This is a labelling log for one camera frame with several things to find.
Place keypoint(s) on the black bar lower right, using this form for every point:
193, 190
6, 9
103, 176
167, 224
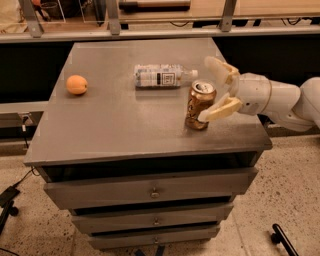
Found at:
279, 237

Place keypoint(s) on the grey drawer cabinet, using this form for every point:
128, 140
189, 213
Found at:
117, 130

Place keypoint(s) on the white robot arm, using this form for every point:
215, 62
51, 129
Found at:
292, 107

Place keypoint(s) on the black stand lower left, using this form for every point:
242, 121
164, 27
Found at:
8, 210

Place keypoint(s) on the grey drawer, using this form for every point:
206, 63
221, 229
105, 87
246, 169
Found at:
161, 236
149, 218
150, 188

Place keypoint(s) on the top grey drawer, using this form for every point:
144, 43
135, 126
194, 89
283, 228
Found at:
150, 188

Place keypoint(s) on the orange soda can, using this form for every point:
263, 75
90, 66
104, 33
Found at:
201, 96

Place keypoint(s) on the orange round fruit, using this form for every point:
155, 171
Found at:
76, 85

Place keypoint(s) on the clear plastic water bottle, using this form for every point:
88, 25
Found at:
162, 75

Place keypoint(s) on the black power adapter with cable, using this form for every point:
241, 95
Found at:
11, 192

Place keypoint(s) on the middle grey drawer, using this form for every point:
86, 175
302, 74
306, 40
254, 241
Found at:
149, 218

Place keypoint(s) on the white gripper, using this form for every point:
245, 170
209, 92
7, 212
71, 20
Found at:
254, 94

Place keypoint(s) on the grey metal railing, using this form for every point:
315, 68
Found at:
19, 22

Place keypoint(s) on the bottom grey drawer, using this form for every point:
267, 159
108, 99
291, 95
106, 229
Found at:
161, 236

